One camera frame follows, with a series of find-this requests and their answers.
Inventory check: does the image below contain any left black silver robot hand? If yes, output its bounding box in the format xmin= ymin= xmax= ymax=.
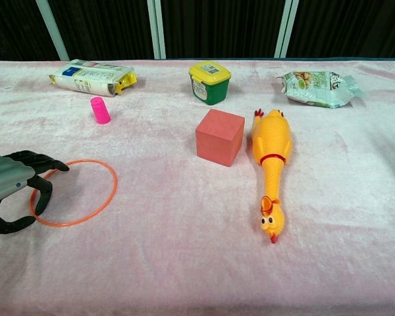
xmin=0 ymin=150 xmax=70 ymax=235

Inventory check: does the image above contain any thin orange plastic ring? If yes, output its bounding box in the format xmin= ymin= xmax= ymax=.
xmin=30 ymin=159 xmax=119 ymax=227

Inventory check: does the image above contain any small pink plastic cup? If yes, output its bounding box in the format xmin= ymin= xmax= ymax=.
xmin=90 ymin=96 xmax=112 ymax=125

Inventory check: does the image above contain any white yellow snack package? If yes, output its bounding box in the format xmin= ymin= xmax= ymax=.
xmin=47 ymin=59 xmax=138 ymax=97

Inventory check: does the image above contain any pink plush table cloth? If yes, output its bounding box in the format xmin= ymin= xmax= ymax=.
xmin=0 ymin=59 xmax=395 ymax=316

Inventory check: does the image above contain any pink foam cube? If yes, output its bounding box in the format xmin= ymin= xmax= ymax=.
xmin=195 ymin=109 xmax=246 ymax=168

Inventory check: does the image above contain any green container yellow lid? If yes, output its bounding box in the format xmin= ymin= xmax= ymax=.
xmin=188 ymin=61 xmax=232 ymax=105

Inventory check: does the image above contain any yellow rubber chicken toy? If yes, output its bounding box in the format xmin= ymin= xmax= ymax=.
xmin=250 ymin=108 xmax=294 ymax=244

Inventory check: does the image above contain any pale green snack bag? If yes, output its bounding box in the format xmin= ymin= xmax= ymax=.
xmin=275 ymin=70 xmax=366 ymax=109

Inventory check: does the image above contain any white frame post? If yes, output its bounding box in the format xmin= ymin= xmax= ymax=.
xmin=36 ymin=0 xmax=70 ymax=62
xmin=147 ymin=0 xmax=167 ymax=60
xmin=273 ymin=0 xmax=300 ymax=59

